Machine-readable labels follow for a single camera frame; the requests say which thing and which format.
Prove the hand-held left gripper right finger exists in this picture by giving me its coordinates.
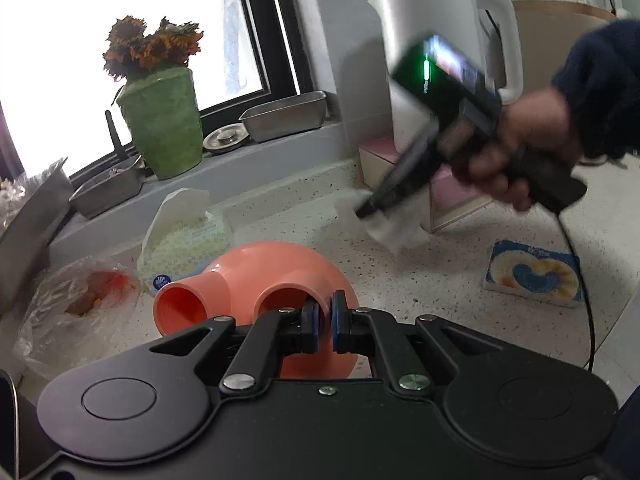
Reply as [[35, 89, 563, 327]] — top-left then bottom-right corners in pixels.
[[330, 289, 511, 395]]

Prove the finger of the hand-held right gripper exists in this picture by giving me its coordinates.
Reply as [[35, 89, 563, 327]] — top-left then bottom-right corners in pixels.
[[362, 127, 442, 219], [355, 125, 433, 216]]

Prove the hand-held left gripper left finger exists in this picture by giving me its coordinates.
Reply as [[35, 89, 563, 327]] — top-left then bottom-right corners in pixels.
[[145, 299, 322, 393]]

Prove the white tissue paper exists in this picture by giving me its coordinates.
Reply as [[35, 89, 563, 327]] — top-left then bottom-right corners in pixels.
[[334, 187, 431, 256]]

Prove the orange footed bowl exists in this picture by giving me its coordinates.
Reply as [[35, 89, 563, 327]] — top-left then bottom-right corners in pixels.
[[152, 241, 361, 381]]

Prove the rectangular dish sponge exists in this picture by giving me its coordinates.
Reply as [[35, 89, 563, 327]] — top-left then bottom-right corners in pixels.
[[482, 239, 585, 308]]

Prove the person's right forearm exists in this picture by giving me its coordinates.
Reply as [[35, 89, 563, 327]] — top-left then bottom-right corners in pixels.
[[550, 17, 640, 161]]

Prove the person's right hand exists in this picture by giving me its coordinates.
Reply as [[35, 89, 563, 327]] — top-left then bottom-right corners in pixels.
[[465, 86, 585, 212]]

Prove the pink box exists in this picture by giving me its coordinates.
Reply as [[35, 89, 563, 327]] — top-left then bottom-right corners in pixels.
[[357, 135, 496, 233]]

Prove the white electric kettle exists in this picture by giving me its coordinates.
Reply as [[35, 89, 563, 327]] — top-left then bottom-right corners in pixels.
[[367, 0, 524, 166]]

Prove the beige box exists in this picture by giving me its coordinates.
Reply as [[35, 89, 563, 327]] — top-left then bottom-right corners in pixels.
[[510, 0, 621, 96]]

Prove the rectangular steel tray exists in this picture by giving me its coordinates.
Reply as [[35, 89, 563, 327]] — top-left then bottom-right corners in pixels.
[[239, 91, 328, 143]]

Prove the soft tissue pack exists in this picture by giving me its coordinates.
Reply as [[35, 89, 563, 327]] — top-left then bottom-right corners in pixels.
[[136, 187, 236, 295]]

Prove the round steel lid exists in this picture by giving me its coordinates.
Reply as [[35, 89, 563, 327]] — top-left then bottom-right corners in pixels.
[[202, 123, 249, 154]]

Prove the green vase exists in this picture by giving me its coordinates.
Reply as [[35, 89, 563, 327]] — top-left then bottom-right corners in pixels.
[[116, 66, 205, 181]]

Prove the clear plastic bag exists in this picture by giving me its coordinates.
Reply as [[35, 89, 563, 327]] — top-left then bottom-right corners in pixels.
[[14, 255, 143, 381]]

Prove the small steel tray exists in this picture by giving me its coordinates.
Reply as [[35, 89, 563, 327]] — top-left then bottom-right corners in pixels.
[[69, 152, 147, 219]]

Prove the large steel tray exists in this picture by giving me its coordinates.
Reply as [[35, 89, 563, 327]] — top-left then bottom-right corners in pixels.
[[0, 157, 76, 311]]

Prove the black cooker pot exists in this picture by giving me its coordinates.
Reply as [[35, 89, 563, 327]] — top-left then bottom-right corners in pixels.
[[0, 369, 22, 480]]

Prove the black window frame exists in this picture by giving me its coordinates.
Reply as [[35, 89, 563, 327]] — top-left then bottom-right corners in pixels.
[[67, 0, 328, 186]]

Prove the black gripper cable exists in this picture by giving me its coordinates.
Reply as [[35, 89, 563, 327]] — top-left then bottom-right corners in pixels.
[[554, 210, 597, 373]]

